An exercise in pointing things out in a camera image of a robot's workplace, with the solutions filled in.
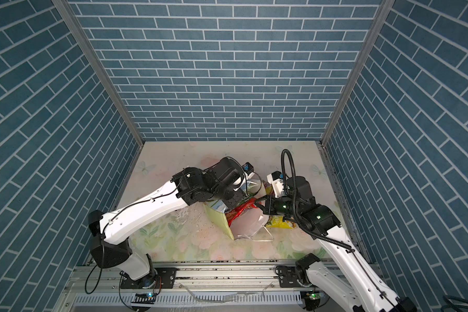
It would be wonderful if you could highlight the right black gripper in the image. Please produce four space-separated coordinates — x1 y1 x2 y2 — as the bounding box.
253 193 300 218

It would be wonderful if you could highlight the yellow green snack packet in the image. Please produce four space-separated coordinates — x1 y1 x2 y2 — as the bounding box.
265 215 296 230

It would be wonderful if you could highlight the red snack packet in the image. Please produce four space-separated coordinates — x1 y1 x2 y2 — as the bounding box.
226 198 257 226

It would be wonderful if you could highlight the floral paper gift bag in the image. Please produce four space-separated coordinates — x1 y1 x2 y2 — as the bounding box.
204 174 274 242

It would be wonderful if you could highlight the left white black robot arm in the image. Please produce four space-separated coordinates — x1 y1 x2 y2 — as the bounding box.
88 157 254 281

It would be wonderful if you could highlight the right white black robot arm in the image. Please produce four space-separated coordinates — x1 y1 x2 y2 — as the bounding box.
261 172 417 311

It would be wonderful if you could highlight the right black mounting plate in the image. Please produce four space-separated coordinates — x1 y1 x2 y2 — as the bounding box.
274 265 309 288

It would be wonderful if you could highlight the black mounting plate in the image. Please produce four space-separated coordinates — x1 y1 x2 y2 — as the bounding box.
274 265 309 288
120 267 178 291

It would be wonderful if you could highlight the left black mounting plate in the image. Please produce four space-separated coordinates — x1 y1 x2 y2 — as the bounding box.
120 267 178 291

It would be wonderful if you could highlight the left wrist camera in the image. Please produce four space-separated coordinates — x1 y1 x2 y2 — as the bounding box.
242 162 254 176

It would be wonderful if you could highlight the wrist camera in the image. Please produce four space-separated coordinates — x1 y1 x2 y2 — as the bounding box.
267 171 285 198
242 162 254 176

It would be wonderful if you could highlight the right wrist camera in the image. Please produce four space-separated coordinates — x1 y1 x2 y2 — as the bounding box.
267 171 285 198

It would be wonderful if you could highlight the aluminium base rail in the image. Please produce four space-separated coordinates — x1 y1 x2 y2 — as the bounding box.
54 262 383 312

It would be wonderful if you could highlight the white slotted cable duct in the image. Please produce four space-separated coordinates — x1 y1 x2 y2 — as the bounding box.
73 291 303 308

